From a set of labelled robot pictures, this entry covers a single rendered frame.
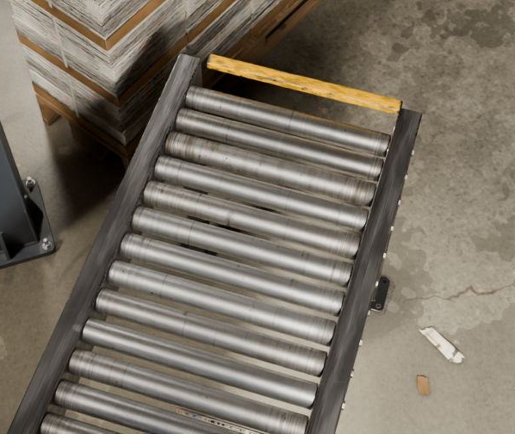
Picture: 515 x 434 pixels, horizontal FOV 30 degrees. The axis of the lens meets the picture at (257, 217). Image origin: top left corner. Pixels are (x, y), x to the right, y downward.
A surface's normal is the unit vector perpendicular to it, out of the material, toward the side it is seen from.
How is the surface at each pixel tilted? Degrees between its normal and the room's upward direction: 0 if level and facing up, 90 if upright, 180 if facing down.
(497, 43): 0
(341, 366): 0
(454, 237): 0
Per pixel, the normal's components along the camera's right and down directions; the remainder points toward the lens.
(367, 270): 0.01, -0.51
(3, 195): 0.33, 0.81
